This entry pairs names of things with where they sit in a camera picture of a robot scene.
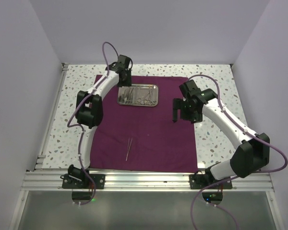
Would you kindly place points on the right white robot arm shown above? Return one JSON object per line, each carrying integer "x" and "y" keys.
{"x": 251, "y": 149}

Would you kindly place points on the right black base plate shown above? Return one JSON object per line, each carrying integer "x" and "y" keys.
{"x": 200, "y": 180}

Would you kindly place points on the steel clamp in tray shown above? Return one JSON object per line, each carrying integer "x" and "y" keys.
{"x": 140, "y": 94}

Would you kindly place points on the steel instrument tray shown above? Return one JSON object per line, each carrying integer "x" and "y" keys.
{"x": 123, "y": 93}

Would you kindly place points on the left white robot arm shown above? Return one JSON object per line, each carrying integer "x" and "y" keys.
{"x": 88, "y": 116}

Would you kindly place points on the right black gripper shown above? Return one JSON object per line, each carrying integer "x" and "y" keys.
{"x": 179, "y": 103}

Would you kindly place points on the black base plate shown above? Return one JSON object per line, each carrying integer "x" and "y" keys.
{"x": 200, "y": 180}
{"x": 74, "y": 183}

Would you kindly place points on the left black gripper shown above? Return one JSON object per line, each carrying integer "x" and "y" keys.
{"x": 128, "y": 83}

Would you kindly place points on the steel scissors in tray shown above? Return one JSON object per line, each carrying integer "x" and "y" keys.
{"x": 149, "y": 98}

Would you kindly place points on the thin steel tweezers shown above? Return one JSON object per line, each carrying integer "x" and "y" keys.
{"x": 130, "y": 97}
{"x": 128, "y": 148}

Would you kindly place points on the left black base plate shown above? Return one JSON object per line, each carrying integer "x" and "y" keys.
{"x": 74, "y": 183}

